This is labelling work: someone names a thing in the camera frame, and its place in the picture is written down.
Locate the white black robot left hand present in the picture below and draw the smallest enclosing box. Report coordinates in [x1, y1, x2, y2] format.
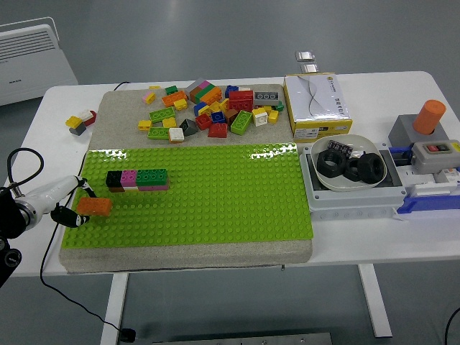
[25, 175, 98, 229]

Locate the black toy brick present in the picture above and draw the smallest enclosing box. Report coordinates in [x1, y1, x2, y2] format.
[106, 170, 124, 188]

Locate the magenta toy brick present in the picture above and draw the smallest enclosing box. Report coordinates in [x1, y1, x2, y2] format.
[121, 170, 139, 188]

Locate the lime green toy brick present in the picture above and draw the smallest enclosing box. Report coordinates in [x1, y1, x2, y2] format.
[230, 110, 254, 136]
[149, 106, 176, 124]
[147, 126, 172, 141]

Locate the grey sloped toy brick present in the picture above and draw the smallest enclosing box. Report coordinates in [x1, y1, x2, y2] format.
[178, 118, 198, 137]

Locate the green studded baseplate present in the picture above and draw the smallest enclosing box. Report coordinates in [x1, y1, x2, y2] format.
[60, 142, 316, 249]

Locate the red sloped toy brick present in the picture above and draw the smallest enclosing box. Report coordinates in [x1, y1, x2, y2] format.
[207, 122, 229, 139]

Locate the large red toy brick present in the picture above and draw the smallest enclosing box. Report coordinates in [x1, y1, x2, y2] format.
[228, 90, 254, 112]

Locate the long grey toy brick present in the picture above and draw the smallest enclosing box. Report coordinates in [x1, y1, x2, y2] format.
[253, 91, 280, 107]

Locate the white heater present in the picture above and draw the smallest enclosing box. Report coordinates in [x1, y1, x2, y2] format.
[0, 17, 79, 107]

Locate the white table leg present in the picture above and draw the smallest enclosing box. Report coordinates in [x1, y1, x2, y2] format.
[99, 273, 129, 345]
[358, 264, 393, 339]

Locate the grey-brown mat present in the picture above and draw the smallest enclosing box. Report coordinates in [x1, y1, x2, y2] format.
[58, 83, 314, 275]

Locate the white and yellow cardboard box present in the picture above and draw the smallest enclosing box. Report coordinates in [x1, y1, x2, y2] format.
[282, 73, 354, 140]

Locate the large black hex nut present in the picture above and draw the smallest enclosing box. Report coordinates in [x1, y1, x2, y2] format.
[356, 152, 384, 186]
[344, 157, 364, 183]
[316, 149, 347, 178]

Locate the purple circuit board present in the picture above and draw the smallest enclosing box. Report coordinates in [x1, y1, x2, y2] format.
[326, 139, 353, 156]

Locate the light grey junction box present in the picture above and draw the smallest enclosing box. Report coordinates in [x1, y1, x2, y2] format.
[298, 142, 409, 212]

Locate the white bowl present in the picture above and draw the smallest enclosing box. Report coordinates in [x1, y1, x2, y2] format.
[310, 134, 389, 193]

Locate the grey block with hole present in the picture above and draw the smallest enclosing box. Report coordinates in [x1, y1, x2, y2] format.
[387, 114, 452, 152]

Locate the white plastic fixture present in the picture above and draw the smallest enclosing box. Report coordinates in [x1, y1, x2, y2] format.
[402, 167, 460, 198]

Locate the orange cylinder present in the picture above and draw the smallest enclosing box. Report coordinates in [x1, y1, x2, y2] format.
[412, 99, 447, 137]

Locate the thin black cable with plug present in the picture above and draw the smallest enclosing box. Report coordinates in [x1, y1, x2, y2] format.
[39, 221, 137, 343]

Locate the blue plastic rail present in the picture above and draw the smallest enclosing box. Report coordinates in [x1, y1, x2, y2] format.
[395, 193, 460, 222]

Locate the grey push-button switch box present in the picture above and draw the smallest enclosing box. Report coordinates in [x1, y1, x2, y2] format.
[410, 140, 460, 173]

